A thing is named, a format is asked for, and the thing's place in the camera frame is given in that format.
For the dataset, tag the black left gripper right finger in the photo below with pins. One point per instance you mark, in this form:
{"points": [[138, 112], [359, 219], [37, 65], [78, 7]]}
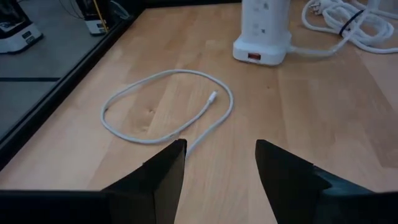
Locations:
{"points": [[286, 180]]}

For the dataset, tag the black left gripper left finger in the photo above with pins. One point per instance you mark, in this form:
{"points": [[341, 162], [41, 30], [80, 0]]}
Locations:
{"points": [[161, 180]]}

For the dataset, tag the white power strip tower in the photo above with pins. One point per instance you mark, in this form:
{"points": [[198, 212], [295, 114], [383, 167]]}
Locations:
{"points": [[264, 31]]}

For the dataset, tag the small black white machine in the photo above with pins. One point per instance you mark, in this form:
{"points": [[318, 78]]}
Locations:
{"points": [[93, 25]]}

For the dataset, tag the large black white machine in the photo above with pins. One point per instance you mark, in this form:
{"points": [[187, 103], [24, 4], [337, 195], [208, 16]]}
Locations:
{"points": [[15, 37]]}

